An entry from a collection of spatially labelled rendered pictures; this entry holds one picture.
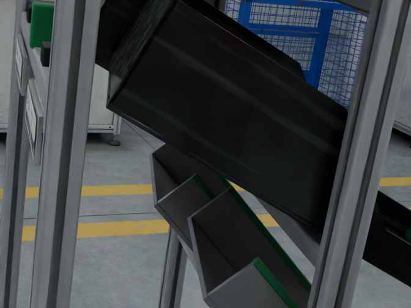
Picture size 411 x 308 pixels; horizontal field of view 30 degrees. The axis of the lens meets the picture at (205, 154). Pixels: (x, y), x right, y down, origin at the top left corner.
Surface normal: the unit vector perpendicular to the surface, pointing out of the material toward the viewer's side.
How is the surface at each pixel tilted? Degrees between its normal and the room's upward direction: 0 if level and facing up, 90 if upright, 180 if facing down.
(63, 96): 90
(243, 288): 90
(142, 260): 0
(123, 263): 0
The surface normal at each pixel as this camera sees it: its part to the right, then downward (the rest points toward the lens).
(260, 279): 0.10, 0.33
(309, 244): -0.95, -0.05
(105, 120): 0.42, 0.34
